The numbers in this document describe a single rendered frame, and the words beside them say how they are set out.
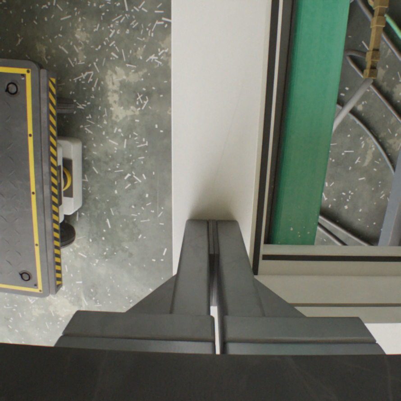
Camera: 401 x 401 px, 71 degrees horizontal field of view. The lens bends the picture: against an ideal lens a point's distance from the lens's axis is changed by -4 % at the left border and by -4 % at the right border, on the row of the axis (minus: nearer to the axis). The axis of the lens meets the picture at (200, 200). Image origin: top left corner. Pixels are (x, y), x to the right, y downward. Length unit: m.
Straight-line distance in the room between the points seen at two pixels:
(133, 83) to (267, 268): 0.96
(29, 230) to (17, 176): 0.16
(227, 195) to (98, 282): 1.24
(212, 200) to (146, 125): 0.96
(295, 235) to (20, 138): 0.79
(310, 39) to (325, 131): 0.06
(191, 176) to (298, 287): 0.13
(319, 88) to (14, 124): 0.80
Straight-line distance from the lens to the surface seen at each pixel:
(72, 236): 1.19
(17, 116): 0.91
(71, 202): 1.10
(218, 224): 0.15
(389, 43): 1.26
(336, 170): 1.21
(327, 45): 0.24
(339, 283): 0.25
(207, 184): 0.15
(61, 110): 1.06
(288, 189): 0.23
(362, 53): 1.01
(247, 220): 0.16
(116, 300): 1.39
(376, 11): 0.98
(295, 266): 0.25
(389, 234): 0.68
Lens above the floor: 1.08
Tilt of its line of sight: 73 degrees down
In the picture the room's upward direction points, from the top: 177 degrees counter-clockwise
